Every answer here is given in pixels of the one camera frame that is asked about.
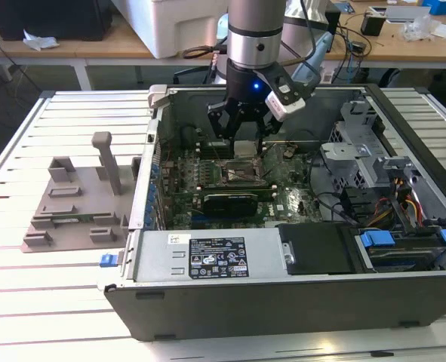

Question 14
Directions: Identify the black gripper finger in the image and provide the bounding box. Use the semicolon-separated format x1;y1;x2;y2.
206;97;243;151
256;109;285;155

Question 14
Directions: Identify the silver CPU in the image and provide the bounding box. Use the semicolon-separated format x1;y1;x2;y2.
233;140;257;158

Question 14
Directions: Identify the CPU socket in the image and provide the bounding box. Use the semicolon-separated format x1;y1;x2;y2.
222;158;264;181

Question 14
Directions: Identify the black RAM slot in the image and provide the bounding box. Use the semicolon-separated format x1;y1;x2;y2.
198;182;277;187
198;153;266;158
198;147;266;152
198;144;266;149
198;150;266;155
198;184;277;190

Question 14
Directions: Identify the green motherboard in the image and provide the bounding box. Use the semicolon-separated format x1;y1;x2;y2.
158;141;321;231

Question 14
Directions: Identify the silver drive cage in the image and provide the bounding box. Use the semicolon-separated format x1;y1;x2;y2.
319;100;426;197

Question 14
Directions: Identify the pale blue teach pendant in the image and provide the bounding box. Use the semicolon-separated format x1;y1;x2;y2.
293;32;333;84

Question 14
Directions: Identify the black graphics card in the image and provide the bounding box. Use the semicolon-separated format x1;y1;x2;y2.
202;192;260;219

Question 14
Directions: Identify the white plastic box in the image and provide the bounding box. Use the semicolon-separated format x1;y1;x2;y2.
111;0;231;60

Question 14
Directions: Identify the black drive bay cover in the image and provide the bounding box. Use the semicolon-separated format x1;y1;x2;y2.
278;222;359;275

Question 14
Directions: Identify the small black box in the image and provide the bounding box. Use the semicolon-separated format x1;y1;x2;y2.
360;11;386;38

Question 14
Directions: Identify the wooden desk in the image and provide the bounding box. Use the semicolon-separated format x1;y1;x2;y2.
0;0;446;91

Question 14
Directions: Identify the silver power supply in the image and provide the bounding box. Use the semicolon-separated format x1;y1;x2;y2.
134;229;295;282

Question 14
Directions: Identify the grey parts rack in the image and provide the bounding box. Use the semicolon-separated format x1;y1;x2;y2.
20;130;143;254

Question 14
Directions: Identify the hard disk in blue carrier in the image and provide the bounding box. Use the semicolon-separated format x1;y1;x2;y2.
354;228;446;273

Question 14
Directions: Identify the green RAM stick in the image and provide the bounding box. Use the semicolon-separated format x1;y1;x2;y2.
51;215;96;224

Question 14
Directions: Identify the grey flat device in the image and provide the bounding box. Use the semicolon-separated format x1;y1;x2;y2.
383;5;432;24

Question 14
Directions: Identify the clear plastic bag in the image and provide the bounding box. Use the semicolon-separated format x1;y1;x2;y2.
398;17;443;41

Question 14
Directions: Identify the crumpled white paper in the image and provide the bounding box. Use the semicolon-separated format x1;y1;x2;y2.
21;29;60;52

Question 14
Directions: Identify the black computer tower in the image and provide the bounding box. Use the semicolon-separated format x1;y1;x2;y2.
0;0;113;42

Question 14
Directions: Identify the blue cardboard box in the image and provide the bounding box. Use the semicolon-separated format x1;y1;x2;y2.
421;0;446;16

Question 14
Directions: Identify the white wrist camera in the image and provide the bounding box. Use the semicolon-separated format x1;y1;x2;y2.
263;84;307;122

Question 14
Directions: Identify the black wire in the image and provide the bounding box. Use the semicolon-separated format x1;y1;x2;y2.
307;150;354;227

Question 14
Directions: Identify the yellow red wire bundle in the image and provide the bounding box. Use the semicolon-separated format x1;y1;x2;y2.
373;176;424;227

